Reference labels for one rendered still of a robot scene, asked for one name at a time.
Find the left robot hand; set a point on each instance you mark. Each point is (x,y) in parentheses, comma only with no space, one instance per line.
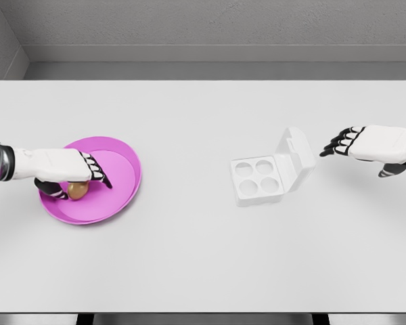
(61,166)

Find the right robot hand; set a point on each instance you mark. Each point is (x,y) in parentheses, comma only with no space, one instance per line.
(379,142)

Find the brown egg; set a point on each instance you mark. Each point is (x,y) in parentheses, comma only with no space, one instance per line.
(77,191)

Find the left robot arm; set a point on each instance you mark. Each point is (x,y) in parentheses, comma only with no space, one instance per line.
(6,164)

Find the white egg box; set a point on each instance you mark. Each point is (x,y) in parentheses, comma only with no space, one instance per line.
(267,174)

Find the pink round plate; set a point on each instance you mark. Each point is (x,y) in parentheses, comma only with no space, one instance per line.
(118,172)

